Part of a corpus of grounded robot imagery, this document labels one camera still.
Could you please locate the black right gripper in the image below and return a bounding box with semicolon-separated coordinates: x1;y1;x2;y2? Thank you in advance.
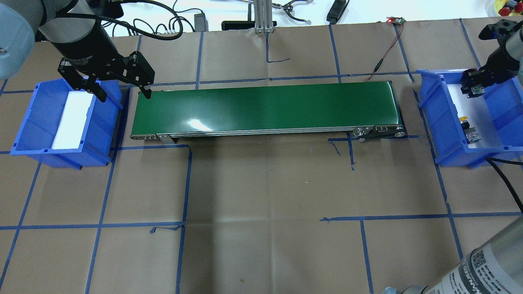
460;49;520;92

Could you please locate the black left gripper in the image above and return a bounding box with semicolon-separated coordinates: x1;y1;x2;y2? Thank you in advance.
57;51;155;102

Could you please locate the yellow push button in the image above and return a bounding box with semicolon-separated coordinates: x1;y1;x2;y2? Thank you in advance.
459;116;481;145

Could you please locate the red push button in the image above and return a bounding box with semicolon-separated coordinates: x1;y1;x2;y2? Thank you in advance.
464;85;485;98

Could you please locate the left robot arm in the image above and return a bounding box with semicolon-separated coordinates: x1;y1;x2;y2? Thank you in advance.
0;0;155;102

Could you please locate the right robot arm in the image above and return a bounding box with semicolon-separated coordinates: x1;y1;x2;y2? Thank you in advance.
141;19;522;106

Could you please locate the blue right plastic bin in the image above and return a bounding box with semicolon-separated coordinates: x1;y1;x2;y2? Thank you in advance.
417;69;523;169

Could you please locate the blue plastic bin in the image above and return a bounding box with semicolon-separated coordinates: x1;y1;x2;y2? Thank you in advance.
417;69;523;169
10;79;123;169

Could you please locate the white foam pad right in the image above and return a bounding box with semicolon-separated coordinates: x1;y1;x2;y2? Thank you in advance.
447;84;503;149

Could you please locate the white foam pad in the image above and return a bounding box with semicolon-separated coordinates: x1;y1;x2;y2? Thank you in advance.
51;91;94;149
447;84;503;149

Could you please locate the blue left plastic bin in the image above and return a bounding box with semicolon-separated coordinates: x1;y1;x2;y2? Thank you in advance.
10;79;123;169

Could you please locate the white foam pad left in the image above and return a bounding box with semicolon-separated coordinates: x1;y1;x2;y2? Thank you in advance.
51;91;94;149

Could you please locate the small circuit board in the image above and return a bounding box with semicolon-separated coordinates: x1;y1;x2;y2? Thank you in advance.
386;17;406;25

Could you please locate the green conveyor belt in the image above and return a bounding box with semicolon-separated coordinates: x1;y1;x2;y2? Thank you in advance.
130;81;407;141

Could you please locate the black braided cable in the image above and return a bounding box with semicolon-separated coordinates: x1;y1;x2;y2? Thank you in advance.
485;157;523;214

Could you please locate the red black wire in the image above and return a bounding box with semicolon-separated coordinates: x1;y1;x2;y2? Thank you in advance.
363;22;406;82

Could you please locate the aluminium frame post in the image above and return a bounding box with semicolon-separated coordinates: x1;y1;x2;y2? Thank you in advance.
253;0;274;34

